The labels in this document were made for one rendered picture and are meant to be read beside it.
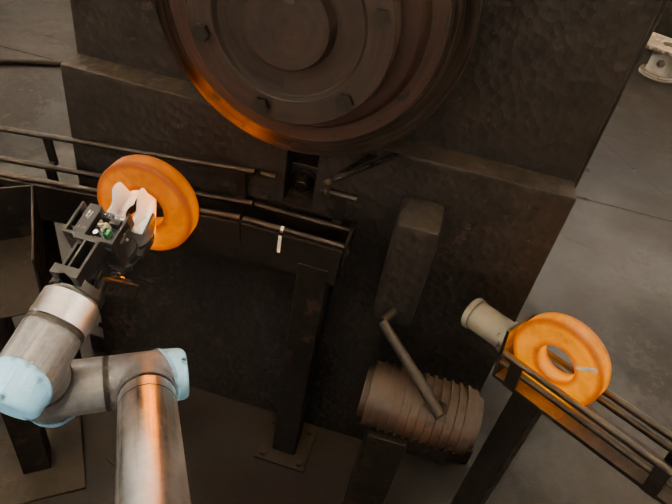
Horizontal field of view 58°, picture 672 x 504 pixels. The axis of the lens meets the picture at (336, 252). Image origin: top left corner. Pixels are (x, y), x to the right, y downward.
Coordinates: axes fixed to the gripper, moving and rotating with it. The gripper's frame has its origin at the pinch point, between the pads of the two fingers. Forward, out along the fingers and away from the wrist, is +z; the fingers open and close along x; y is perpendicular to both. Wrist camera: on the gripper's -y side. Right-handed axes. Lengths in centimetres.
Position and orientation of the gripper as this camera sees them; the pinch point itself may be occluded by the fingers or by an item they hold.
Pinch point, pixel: (147, 194)
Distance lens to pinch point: 95.0
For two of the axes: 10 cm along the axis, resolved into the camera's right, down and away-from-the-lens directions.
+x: -9.6, -2.5, 1.2
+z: 2.7, -7.9, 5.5
